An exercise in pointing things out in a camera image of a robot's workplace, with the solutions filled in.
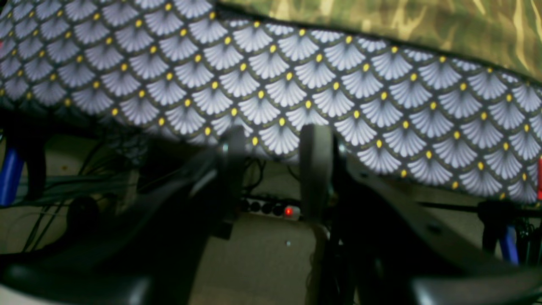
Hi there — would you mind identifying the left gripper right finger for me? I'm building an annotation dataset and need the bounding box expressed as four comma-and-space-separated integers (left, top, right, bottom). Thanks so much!
299, 124, 541, 305

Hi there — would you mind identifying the fan-patterned purple tablecloth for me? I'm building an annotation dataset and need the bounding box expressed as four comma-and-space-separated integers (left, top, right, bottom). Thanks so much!
1, 0, 541, 203

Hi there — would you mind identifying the camouflage T-shirt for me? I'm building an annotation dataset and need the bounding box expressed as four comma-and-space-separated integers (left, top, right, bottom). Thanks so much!
220, 0, 542, 81

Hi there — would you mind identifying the red black table clamp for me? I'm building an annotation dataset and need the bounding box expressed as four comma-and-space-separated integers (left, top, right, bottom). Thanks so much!
536, 156, 542, 201

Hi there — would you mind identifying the blue centre clamp handle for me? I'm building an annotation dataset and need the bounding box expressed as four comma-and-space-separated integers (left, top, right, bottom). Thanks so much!
499, 225, 520, 265

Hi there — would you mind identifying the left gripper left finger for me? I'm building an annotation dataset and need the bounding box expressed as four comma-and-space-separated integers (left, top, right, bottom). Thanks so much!
1, 127, 246, 305

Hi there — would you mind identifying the blue clamp handle left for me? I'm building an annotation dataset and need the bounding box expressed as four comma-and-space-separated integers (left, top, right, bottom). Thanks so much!
0, 145, 25, 207

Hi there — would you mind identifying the blue clamp handle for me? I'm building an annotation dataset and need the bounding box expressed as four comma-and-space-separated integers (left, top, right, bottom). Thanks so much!
0, 145, 25, 207
499, 225, 520, 265

